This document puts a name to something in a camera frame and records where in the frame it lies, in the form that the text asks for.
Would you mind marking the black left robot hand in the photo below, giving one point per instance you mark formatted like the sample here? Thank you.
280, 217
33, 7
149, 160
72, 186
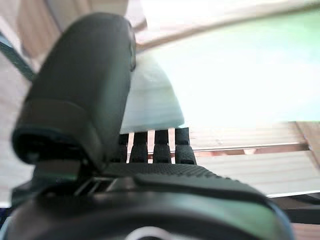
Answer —
82, 75

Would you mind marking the white green napa cabbage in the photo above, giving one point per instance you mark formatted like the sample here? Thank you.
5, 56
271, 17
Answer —
155, 100

